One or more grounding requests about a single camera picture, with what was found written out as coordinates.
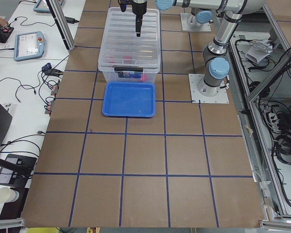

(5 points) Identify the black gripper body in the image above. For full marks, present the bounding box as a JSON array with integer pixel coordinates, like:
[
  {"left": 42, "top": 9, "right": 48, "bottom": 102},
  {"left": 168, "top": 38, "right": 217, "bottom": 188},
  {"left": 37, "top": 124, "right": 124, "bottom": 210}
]
[{"left": 131, "top": 0, "right": 146, "bottom": 17}]

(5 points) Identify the red toy block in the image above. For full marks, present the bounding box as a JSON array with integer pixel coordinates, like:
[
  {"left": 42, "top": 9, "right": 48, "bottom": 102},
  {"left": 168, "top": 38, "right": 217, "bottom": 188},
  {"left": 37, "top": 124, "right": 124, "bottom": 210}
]
[{"left": 123, "top": 56, "right": 133, "bottom": 64}]

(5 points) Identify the clear plastic box lid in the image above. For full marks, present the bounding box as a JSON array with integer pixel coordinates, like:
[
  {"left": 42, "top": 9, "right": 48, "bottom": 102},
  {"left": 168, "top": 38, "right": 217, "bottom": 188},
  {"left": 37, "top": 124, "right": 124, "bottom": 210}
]
[{"left": 98, "top": 7, "right": 161, "bottom": 69}]

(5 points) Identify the clear plastic storage box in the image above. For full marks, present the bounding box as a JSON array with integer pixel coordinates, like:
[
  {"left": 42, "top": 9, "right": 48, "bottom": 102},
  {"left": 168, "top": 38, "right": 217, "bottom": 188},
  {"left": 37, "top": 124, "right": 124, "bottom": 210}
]
[{"left": 97, "top": 7, "right": 161, "bottom": 83}]

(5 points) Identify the blue plastic tray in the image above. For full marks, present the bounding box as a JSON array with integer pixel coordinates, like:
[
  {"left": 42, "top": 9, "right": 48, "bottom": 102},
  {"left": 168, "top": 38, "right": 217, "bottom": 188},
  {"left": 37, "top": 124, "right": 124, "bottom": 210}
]
[{"left": 102, "top": 82, "right": 156, "bottom": 118}]

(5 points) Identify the black power adapter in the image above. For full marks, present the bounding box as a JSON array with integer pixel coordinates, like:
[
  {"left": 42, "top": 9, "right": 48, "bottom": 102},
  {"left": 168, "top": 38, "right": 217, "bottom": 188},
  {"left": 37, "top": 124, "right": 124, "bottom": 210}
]
[{"left": 65, "top": 17, "right": 79, "bottom": 24}]

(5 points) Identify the teach pendant far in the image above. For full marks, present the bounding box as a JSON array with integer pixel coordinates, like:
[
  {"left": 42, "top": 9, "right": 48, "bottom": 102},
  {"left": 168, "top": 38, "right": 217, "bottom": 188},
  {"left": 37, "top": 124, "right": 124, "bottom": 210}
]
[{"left": 33, "top": 0, "right": 50, "bottom": 13}]

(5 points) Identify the teach pendant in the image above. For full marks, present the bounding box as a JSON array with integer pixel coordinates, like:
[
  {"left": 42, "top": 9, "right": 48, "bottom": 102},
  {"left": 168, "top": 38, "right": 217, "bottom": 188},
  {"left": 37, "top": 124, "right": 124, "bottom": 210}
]
[
  {"left": 33, "top": 0, "right": 50, "bottom": 13},
  {"left": 14, "top": 31, "right": 45, "bottom": 62}
]

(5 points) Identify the black usb hub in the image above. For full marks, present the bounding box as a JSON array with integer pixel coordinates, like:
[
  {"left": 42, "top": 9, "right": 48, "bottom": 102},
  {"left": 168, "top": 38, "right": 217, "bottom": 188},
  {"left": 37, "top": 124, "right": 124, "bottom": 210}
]
[{"left": 41, "top": 63, "right": 52, "bottom": 73}]

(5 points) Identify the teach pendant near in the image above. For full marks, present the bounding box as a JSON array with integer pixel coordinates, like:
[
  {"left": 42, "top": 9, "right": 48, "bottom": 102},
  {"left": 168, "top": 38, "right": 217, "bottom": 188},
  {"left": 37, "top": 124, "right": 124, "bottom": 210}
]
[{"left": 14, "top": 31, "right": 45, "bottom": 62}]

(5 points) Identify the crumpled white paper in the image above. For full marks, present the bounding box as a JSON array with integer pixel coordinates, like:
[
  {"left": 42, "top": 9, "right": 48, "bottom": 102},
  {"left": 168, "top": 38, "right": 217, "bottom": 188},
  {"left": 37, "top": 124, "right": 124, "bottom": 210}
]
[{"left": 245, "top": 39, "right": 273, "bottom": 64}]

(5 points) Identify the white power strip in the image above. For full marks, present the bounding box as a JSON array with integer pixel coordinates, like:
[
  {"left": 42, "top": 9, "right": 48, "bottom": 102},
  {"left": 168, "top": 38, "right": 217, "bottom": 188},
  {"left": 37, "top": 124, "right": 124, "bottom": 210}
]
[{"left": 266, "top": 112, "right": 279, "bottom": 131}]

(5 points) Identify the black tablet pad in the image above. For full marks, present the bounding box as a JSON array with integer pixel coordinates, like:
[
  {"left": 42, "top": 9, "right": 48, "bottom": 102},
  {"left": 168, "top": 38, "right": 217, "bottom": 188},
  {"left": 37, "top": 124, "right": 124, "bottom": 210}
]
[{"left": 0, "top": 153, "right": 37, "bottom": 187}]

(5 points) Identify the white paper cup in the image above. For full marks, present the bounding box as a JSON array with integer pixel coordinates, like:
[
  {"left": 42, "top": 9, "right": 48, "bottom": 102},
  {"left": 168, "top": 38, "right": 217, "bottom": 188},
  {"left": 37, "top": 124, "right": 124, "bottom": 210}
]
[{"left": 0, "top": 187, "right": 19, "bottom": 204}]

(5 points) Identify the black box latch handle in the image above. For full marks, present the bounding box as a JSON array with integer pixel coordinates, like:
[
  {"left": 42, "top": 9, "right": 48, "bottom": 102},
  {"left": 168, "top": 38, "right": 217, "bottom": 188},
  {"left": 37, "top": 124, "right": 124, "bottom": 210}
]
[{"left": 114, "top": 67, "right": 144, "bottom": 73}]

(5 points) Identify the aluminium frame post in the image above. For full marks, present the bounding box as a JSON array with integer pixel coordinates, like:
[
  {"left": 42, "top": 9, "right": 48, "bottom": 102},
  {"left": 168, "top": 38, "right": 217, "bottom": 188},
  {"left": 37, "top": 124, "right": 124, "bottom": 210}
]
[{"left": 46, "top": 0, "right": 75, "bottom": 51}]

